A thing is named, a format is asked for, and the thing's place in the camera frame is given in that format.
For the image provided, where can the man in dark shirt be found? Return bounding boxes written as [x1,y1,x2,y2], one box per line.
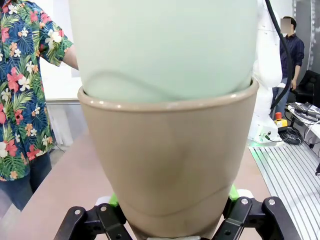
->
[271,16,306,121]

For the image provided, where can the person's left forearm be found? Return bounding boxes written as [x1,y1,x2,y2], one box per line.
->
[63,44,80,71]

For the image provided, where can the black chair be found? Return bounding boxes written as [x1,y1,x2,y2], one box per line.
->
[294,69,320,104]

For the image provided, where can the pale green plastic cup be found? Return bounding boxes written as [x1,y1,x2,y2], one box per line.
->
[68,0,259,104]

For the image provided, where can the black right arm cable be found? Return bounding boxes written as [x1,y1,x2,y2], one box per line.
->
[264,0,294,111]

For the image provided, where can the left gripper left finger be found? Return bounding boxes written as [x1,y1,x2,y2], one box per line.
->
[53,193,134,240]

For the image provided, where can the coiled black cable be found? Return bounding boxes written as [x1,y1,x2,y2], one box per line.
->
[276,126,304,146]

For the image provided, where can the silver electronic device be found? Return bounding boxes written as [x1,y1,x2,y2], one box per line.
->
[286,101,320,151]

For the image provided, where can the person in floral shirt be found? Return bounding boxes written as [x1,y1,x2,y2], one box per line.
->
[0,0,79,212]

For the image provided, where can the slotted aluminium base plate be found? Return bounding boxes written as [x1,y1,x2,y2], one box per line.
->
[248,144,320,232]

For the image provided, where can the brown plastic cup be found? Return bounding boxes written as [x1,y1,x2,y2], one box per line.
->
[77,77,260,240]

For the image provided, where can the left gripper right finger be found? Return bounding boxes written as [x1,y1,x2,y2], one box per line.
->
[214,183,299,240]

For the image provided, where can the red yellow emergency stop button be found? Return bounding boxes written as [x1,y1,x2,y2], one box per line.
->
[273,111,289,131]

